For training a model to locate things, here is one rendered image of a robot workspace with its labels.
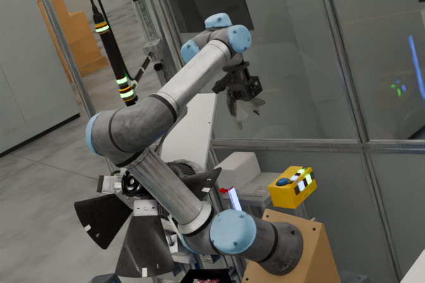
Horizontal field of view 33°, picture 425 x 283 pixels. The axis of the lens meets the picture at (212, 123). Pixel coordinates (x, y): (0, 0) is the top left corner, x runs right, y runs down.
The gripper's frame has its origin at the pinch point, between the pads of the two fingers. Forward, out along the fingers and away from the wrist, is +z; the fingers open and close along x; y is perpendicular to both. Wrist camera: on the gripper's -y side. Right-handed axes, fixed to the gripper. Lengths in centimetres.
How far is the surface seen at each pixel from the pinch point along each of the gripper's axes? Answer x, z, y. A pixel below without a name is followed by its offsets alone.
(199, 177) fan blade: -1.5, 24.5, -32.7
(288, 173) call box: 25.5, 38.6, -16.5
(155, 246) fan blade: -22, 43, -46
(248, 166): 49, 55, -63
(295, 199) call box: 16.9, 43.4, -8.8
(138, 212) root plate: -17, 33, -56
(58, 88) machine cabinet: 259, 131, -563
